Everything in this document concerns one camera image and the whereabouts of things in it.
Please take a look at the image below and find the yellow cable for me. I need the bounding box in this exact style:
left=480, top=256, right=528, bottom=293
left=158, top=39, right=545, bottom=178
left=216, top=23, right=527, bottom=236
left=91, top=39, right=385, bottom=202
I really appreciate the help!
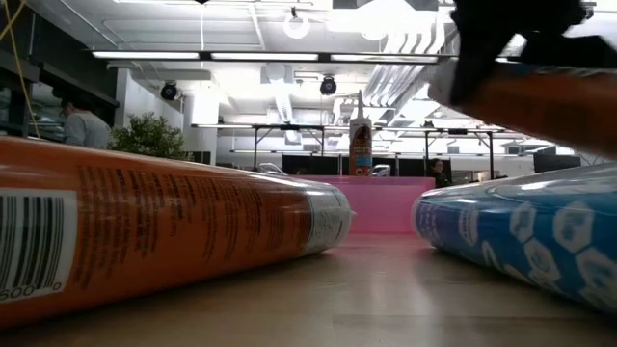
left=0, top=0, right=42, bottom=139

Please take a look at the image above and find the blue white sealant tube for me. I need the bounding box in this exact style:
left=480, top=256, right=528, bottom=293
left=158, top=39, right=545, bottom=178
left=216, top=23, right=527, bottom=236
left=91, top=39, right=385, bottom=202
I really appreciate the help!
left=412, top=163, right=617, bottom=314

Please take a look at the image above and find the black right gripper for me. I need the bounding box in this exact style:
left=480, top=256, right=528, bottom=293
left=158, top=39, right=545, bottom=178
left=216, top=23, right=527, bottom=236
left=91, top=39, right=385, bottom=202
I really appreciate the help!
left=450, top=0, right=587, bottom=105

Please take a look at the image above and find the black monitor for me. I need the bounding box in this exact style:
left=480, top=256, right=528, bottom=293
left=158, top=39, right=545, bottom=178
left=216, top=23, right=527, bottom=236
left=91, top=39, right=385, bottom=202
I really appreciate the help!
left=533, top=152, right=582, bottom=174

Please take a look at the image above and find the white ring lamp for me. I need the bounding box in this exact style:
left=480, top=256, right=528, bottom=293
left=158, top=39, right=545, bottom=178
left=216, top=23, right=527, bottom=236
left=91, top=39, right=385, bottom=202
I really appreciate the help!
left=282, top=10, right=311, bottom=40

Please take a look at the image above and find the black frame workstation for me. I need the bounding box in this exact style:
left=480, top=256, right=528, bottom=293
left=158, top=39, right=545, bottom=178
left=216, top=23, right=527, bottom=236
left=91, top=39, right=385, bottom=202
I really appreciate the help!
left=192, top=122, right=325, bottom=171
left=375, top=125, right=507, bottom=182

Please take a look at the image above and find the overhead light bar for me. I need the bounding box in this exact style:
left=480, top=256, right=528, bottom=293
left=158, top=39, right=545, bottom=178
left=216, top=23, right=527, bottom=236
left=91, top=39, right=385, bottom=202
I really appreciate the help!
left=91, top=49, right=452, bottom=65

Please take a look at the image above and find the orange sealant tube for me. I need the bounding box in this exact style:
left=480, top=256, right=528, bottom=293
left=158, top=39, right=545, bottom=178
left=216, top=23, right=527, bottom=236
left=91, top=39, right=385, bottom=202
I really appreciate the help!
left=427, top=57, right=617, bottom=158
left=348, top=89, right=373, bottom=177
left=0, top=135, right=356, bottom=332

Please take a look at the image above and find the person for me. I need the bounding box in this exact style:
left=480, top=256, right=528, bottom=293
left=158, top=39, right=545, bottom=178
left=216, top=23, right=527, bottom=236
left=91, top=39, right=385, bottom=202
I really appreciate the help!
left=57, top=93, right=113, bottom=149
left=428, top=157, right=452, bottom=189

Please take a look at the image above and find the pink plastic bin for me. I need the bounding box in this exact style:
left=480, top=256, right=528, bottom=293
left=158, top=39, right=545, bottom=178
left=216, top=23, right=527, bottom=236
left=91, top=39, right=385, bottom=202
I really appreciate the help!
left=288, top=173, right=437, bottom=236

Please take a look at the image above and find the potted green plant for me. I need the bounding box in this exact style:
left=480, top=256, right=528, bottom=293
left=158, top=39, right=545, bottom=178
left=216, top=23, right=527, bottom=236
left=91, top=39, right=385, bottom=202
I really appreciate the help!
left=109, top=111, right=194, bottom=163

